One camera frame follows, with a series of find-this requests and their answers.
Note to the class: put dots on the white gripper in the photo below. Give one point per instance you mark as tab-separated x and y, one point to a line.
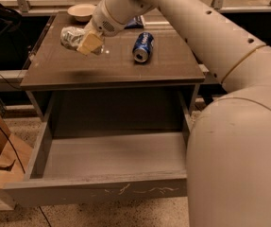
103	20

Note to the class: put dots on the silver 7up can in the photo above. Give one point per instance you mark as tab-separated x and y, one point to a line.
71	36

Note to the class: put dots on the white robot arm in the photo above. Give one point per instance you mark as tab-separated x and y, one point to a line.
229	147

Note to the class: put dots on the blue pepsi can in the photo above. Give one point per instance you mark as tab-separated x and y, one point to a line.
143	47

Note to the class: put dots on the grey cabinet with glossy top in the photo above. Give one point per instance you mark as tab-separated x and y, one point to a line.
54	67

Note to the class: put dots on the open grey top drawer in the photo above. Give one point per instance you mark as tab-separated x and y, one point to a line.
107	145

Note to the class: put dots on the white bowl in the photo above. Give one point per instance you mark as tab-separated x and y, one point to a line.
81	12

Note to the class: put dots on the blue chip bag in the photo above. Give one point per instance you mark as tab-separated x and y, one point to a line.
136	22

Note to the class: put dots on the brown cardboard box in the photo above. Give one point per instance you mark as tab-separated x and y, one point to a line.
14	157

